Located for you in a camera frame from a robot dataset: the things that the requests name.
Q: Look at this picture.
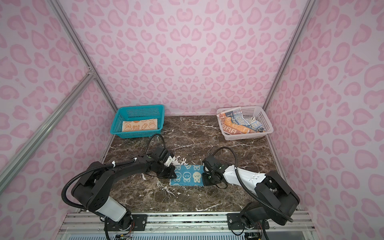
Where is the orange bunny towel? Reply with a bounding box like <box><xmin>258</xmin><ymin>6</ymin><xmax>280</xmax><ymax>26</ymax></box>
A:
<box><xmin>122</xmin><ymin>119</ymin><xmax>158</xmax><ymax>132</ymax></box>

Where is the corner aluminium post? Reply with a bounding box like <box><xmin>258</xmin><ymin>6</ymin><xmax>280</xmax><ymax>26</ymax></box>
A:
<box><xmin>263</xmin><ymin>0</ymin><xmax>319</xmax><ymax>112</ymax></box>
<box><xmin>47</xmin><ymin>0</ymin><xmax>118</xmax><ymax>113</ymax></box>

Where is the diagonal aluminium frame bar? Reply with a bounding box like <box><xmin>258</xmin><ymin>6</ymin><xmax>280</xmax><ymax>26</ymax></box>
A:
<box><xmin>1</xmin><ymin>71</ymin><xmax>95</xmax><ymax>193</ymax></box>

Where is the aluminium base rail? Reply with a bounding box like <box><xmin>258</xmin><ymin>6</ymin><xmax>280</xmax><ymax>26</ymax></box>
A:
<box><xmin>55</xmin><ymin>211</ymin><xmax>317</xmax><ymax>240</ymax></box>

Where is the teal bunny towel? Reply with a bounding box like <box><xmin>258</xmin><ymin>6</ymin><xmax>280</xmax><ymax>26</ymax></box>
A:
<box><xmin>170</xmin><ymin>165</ymin><xmax>204</xmax><ymax>187</ymax></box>

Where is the right corner aluminium post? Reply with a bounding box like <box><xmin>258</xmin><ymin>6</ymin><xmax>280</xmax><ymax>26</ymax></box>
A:
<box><xmin>263</xmin><ymin>0</ymin><xmax>319</xmax><ymax>112</ymax></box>

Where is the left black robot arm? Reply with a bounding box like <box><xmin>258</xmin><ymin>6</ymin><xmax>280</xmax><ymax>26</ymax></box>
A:
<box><xmin>67</xmin><ymin>147</ymin><xmax>177</xmax><ymax>230</ymax></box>

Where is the left corner aluminium post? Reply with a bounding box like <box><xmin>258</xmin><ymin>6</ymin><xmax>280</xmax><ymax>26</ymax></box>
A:
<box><xmin>47</xmin><ymin>0</ymin><xmax>118</xmax><ymax>113</ymax></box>

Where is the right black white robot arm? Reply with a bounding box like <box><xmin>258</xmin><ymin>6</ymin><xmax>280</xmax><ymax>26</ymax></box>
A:
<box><xmin>202</xmin><ymin>155</ymin><xmax>300</xmax><ymax>229</ymax></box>

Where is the grey patterned towel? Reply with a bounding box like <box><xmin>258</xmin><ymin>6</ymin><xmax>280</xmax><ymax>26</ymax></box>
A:
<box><xmin>217</xmin><ymin>107</ymin><xmax>266</xmax><ymax>135</ymax></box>

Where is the right black corrugated cable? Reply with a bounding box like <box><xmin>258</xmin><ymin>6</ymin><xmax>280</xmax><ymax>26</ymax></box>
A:
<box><xmin>212</xmin><ymin>146</ymin><xmax>294</xmax><ymax>223</ymax></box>

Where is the teal plastic basket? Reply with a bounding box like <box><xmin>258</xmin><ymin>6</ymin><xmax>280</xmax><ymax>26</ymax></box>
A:
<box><xmin>110</xmin><ymin>105</ymin><xmax>165</xmax><ymax>139</ymax></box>

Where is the white plastic basket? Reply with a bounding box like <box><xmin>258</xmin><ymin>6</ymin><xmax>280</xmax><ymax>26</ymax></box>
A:
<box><xmin>217</xmin><ymin>106</ymin><xmax>274</xmax><ymax>141</ymax></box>

